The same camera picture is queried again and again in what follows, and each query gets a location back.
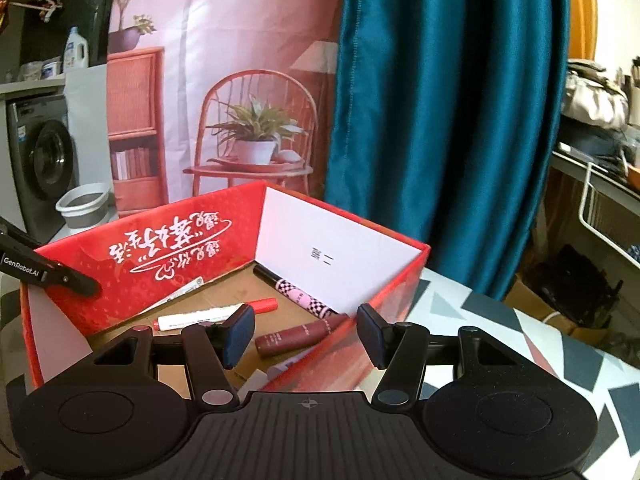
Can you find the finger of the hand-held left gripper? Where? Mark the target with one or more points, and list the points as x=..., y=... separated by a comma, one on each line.
x=75, y=282

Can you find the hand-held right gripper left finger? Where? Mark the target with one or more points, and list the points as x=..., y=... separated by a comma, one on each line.
x=239, y=332

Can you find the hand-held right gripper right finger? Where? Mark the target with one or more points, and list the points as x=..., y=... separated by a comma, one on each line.
x=372, y=335

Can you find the white marker with red cap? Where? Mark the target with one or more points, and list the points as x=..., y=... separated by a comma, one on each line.
x=200, y=319

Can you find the red cardboard box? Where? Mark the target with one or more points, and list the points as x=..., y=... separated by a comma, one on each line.
x=395, y=285

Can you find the dark red lipstick tube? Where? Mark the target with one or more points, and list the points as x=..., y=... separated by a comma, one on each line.
x=295, y=337

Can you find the pink checkered pen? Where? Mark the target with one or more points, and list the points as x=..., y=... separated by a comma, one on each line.
x=295, y=292

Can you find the small white box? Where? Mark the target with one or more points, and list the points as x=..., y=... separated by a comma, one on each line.
x=252, y=380

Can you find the grey plastic bucket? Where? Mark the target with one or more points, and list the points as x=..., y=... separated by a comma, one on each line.
x=82, y=215

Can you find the white flat packet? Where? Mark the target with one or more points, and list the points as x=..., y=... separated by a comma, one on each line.
x=177, y=292

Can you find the grey washing machine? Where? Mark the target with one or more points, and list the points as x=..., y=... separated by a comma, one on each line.
x=45, y=160

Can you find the geometric patterned tablecloth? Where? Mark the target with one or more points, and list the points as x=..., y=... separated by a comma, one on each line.
x=500, y=330

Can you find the brown cardboard box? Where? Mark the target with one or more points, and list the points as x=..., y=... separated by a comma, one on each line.
x=520, y=292

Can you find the black bag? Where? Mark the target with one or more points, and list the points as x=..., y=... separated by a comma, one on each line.
x=570, y=280

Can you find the white detergent bottle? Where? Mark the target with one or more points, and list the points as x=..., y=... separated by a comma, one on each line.
x=75, y=52

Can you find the teal blue curtain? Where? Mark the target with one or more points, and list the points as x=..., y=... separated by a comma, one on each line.
x=450, y=110

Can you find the grey cluttered desk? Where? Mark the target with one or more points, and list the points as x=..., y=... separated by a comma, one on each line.
x=570, y=160

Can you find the patterned cloth in basket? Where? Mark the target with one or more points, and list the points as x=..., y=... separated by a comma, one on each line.
x=634, y=252

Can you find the printed room scene backdrop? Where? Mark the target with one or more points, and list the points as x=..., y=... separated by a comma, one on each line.
x=210, y=35

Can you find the dark grey pouch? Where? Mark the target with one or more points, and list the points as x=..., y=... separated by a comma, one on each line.
x=590, y=142

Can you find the orange bowl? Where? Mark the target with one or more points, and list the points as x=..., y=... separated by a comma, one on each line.
x=635, y=172

